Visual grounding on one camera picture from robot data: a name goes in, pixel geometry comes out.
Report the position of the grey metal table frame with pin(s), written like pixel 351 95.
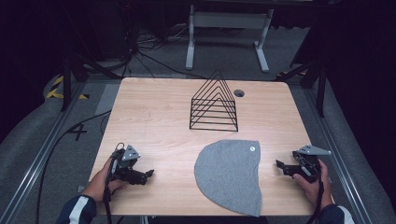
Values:
pixel 227 34

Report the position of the black metal stand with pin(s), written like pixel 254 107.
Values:
pixel 314 81
pixel 77 71

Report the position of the grey beanie hat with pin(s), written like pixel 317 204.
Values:
pixel 230 177

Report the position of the person's right hand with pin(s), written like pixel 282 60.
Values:
pixel 313 186

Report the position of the aluminium floor rail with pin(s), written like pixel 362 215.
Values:
pixel 339 161
pixel 37 161

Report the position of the yellow black floor tape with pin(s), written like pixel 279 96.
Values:
pixel 62 90

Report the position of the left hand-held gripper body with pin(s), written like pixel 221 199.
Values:
pixel 125 168

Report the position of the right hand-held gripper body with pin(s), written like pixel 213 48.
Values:
pixel 306 163

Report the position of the person's left hand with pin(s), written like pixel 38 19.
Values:
pixel 101 183

